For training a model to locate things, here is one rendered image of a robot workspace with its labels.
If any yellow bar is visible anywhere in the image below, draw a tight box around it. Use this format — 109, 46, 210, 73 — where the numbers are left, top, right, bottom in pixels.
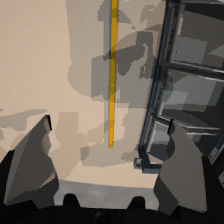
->
109, 0, 118, 148

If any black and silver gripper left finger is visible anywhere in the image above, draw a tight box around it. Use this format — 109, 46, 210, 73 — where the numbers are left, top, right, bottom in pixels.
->
0, 115, 59, 224

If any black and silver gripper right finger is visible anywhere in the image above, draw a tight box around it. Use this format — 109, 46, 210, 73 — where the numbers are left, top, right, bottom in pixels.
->
153, 119, 224, 224

